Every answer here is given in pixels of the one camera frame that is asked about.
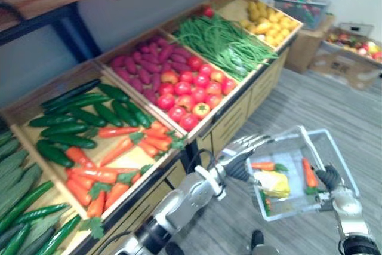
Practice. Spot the pale green luffa gourd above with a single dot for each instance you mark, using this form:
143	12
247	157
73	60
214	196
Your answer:
44	223
13	163
5	138
37	241
9	149
19	187

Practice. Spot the pile of green beans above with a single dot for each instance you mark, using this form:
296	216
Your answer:
224	43

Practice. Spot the brown cardboard box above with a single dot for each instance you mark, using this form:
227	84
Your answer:
304	49

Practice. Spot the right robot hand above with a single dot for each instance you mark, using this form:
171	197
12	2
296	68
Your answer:
331	177

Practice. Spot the orange carrot with leaves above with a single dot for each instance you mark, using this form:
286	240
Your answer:
148	149
79	157
97	204
118	150
309	174
125	170
158	144
156	135
115	132
79	193
156	128
95	175
82	181
262	165
116	193

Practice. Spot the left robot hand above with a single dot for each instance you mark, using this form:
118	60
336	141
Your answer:
238	162

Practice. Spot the green carrot leaf tuft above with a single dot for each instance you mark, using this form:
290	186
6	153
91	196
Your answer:
93	226

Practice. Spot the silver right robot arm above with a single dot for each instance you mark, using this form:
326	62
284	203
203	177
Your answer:
355	225

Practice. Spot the yellow wooden display cabinet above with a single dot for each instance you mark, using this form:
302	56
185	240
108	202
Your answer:
262	87

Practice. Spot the dark green cucumber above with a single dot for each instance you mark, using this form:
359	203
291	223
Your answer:
71	92
113	92
108	114
73	141
125	114
77	101
55	154
140	114
64	129
88	117
52	121

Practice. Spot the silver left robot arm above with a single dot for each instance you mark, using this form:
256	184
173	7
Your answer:
191	195

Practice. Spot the glossy green long cucumber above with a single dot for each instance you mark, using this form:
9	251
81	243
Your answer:
27	204
58	235
41	212
16	238

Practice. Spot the olive yellow potato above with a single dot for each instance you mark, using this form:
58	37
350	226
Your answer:
252	10
261	9

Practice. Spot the pile of mixed fruit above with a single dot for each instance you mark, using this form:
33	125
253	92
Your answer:
358	44

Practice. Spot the small orange carrot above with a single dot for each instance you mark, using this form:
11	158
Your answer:
266	202

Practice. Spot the wooden crate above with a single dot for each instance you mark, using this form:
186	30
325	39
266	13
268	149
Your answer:
125	50
235	7
56	195
179	23
119	159

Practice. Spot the large printed cardboard box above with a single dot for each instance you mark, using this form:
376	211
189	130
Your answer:
343	67

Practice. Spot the purple sweet potato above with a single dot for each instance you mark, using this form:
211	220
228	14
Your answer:
144	76
165	53
182	52
150	58
180	67
155	81
137	57
153	50
150	95
135	85
121	73
130	65
118	61
152	67
179	58
162	41

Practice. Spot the yellow corn cob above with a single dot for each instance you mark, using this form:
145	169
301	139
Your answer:
276	184

